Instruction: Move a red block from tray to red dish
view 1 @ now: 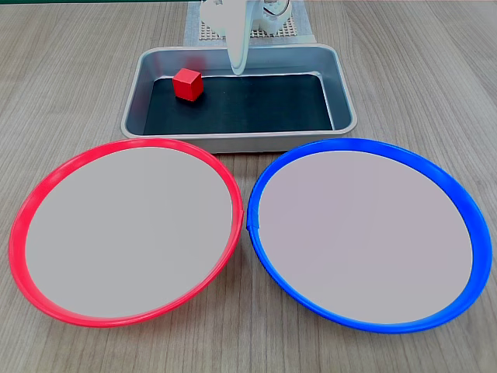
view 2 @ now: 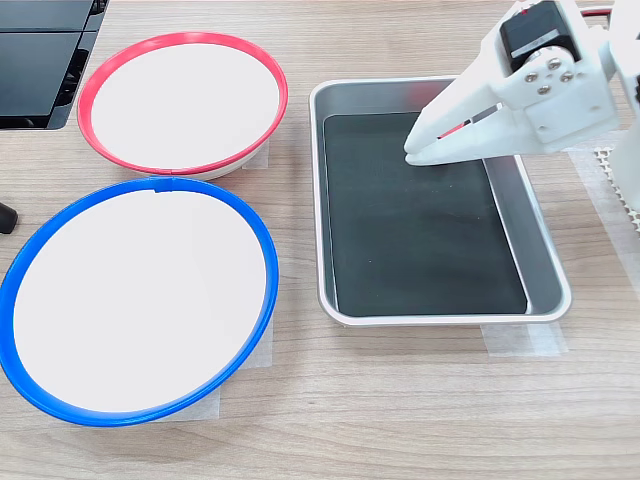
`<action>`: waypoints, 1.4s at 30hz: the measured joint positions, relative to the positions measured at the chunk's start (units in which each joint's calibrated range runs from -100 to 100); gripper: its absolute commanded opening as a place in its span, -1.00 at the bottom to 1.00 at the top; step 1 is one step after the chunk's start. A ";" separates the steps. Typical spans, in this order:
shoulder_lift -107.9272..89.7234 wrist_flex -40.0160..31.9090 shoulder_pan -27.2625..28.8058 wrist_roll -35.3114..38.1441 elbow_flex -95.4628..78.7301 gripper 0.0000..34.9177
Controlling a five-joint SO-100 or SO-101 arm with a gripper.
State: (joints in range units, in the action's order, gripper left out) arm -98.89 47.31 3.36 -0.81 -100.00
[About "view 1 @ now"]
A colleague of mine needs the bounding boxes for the red cube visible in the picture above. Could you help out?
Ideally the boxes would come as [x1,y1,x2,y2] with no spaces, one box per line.
[172,68,204,103]

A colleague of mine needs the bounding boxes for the white plate with red rim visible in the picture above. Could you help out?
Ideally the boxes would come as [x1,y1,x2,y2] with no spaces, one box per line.
[8,137,245,329]

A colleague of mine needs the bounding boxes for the white plate with blue rim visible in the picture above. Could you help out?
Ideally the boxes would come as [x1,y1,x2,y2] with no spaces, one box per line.
[246,138,488,334]

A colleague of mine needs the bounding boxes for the black tray mat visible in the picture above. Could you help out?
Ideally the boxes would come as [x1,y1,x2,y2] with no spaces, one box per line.
[142,73,335,136]

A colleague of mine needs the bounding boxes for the steel tray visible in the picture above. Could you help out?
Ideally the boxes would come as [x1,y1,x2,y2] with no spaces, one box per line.
[120,44,358,154]

